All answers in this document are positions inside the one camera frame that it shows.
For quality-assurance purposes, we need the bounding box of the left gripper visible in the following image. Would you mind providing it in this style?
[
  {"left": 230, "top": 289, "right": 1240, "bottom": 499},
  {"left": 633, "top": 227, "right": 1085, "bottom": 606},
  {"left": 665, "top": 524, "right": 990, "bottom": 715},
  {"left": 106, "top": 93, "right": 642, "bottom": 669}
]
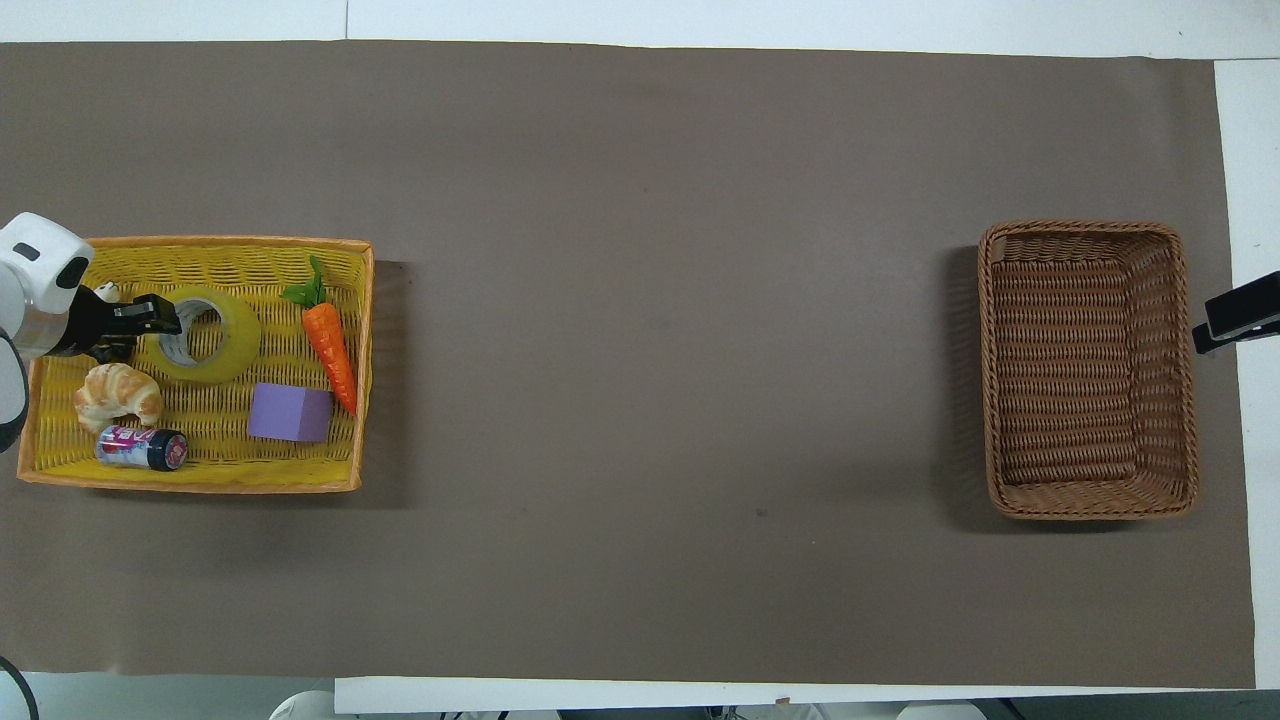
[{"left": 48, "top": 284, "right": 184, "bottom": 365}]

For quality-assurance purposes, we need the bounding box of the black cable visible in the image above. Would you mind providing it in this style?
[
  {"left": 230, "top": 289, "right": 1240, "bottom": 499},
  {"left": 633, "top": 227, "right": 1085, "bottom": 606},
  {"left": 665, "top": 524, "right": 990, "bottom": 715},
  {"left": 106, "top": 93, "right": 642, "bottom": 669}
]
[{"left": 0, "top": 655, "right": 41, "bottom": 720}]

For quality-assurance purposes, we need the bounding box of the small drink can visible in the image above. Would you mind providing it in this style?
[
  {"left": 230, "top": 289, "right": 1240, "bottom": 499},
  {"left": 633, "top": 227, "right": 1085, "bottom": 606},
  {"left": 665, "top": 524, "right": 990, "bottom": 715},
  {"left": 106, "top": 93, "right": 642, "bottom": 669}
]
[{"left": 95, "top": 425, "right": 190, "bottom": 472}]

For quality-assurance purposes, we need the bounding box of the yellow tape roll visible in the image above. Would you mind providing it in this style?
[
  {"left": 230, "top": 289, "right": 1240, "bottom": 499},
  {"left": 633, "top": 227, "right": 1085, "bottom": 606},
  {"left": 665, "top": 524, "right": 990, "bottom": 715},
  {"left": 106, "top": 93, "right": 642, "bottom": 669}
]
[{"left": 147, "top": 286, "right": 263, "bottom": 386}]

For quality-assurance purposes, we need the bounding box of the croissant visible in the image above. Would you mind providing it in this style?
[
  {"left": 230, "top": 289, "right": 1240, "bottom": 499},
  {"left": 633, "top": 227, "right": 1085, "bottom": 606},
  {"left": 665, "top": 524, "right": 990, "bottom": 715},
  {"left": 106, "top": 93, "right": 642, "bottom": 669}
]
[{"left": 73, "top": 362, "right": 164, "bottom": 433}]

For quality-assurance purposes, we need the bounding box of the purple cube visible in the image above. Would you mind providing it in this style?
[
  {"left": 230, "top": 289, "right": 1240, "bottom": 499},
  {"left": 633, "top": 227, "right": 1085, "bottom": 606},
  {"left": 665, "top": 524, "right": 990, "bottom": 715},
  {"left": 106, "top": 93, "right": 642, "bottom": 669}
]
[{"left": 247, "top": 383, "right": 334, "bottom": 444}]

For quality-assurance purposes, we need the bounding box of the yellow wicker basket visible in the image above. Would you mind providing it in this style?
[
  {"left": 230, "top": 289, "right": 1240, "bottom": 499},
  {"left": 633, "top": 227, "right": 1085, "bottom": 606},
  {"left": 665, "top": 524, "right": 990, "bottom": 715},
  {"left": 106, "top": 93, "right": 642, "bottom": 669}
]
[{"left": 17, "top": 236, "right": 375, "bottom": 494}]

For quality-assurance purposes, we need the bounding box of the toy carrot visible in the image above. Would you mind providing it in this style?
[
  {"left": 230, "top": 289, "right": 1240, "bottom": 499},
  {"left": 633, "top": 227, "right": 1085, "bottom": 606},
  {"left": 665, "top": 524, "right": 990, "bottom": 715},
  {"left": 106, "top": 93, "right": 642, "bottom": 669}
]
[{"left": 281, "top": 255, "right": 359, "bottom": 417}]

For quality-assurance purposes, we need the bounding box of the brown wicker basket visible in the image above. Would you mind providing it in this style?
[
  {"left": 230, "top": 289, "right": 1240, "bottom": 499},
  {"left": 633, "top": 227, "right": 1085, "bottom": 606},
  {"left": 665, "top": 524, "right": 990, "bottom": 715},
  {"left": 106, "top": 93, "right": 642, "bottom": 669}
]
[{"left": 977, "top": 220, "right": 1200, "bottom": 520}]

